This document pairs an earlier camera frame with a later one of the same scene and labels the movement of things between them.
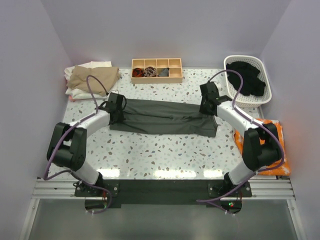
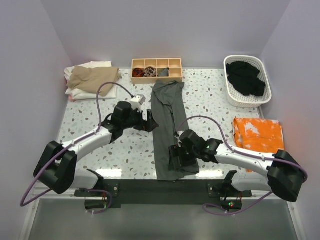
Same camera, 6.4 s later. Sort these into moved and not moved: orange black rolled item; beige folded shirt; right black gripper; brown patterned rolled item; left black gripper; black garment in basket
Moved: right black gripper; left black gripper
Not moved: brown patterned rolled item; beige folded shirt; orange black rolled item; black garment in basket
